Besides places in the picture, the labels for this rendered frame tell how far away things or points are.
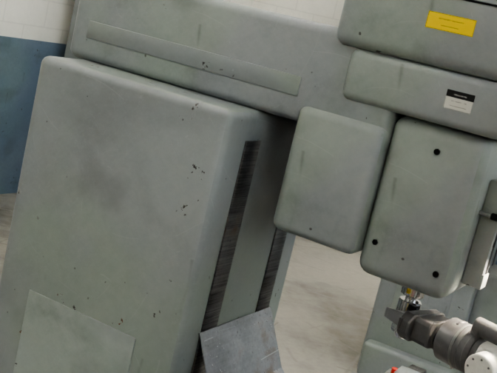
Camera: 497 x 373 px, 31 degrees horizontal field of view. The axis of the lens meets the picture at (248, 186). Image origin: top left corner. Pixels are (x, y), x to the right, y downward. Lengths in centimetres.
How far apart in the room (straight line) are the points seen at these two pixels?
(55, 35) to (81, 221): 521
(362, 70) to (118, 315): 71
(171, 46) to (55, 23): 516
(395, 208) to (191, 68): 53
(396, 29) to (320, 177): 32
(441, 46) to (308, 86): 28
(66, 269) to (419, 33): 89
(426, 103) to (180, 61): 55
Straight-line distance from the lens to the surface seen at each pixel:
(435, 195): 168
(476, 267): 176
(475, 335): 171
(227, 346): 196
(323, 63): 175
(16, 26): 677
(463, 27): 165
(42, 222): 200
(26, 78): 693
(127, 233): 185
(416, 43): 167
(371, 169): 170
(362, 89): 171
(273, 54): 180
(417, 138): 169
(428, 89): 167
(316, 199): 175
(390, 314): 182
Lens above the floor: 174
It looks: 11 degrees down
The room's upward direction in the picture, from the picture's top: 13 degrees clockwise
